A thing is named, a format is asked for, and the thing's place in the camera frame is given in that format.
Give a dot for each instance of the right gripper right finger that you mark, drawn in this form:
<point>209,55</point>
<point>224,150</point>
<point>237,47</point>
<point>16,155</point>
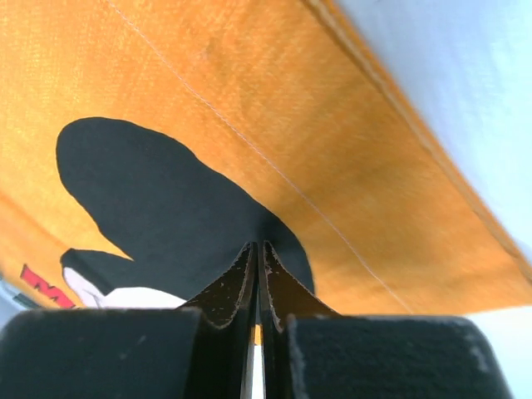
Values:
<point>311,351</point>

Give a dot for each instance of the orange Mickey Mouse placemat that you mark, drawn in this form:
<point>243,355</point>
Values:
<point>144,142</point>

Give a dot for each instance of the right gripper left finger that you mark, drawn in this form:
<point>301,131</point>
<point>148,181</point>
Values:
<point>202,349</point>

